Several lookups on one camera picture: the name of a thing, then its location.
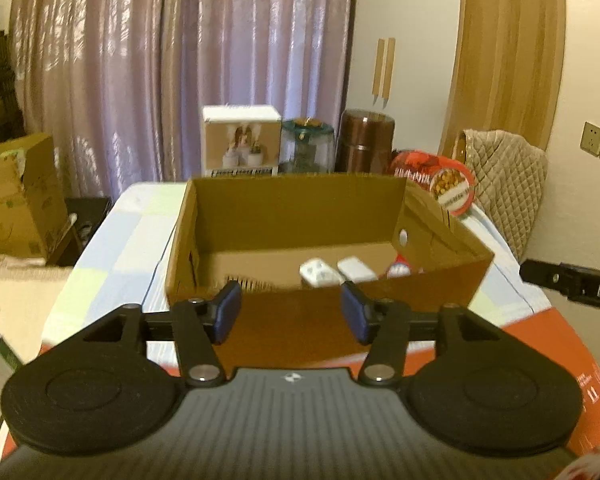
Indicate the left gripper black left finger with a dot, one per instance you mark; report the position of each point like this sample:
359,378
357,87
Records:
194,327

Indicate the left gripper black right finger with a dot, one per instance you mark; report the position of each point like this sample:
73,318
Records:
387,327

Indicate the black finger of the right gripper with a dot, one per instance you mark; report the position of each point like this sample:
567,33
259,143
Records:
548,275

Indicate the red cartoon figurine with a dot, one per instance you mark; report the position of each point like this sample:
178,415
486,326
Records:
399,268

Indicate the white square tray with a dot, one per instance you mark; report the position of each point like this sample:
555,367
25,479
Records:
355,270

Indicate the white remote control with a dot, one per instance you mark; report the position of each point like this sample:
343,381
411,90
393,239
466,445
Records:
316,273

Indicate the red Motul mat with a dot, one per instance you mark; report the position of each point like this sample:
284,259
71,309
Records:
478,402

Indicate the checkered blue tablecloth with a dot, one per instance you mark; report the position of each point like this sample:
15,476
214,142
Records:
125,263

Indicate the open brown cardboard box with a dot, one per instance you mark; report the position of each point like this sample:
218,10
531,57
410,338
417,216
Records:
260,230

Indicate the beige quilted chair cover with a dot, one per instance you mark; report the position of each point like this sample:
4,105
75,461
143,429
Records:
510,175

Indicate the red beef rice meal box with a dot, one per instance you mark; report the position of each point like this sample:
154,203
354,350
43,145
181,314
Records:
449,182

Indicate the brown metal canister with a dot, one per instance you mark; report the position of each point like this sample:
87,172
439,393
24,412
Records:
364,142

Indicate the white product box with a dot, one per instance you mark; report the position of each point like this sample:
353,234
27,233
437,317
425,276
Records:
240,140

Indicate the glass jar green lid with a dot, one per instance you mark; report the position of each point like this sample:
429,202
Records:
307,146

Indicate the side cardboard box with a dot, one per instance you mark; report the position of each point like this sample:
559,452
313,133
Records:
33,213

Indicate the purple curtain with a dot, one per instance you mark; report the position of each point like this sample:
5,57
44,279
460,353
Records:
119,84

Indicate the wooden strips on wall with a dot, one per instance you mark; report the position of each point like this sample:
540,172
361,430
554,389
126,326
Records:
383,69

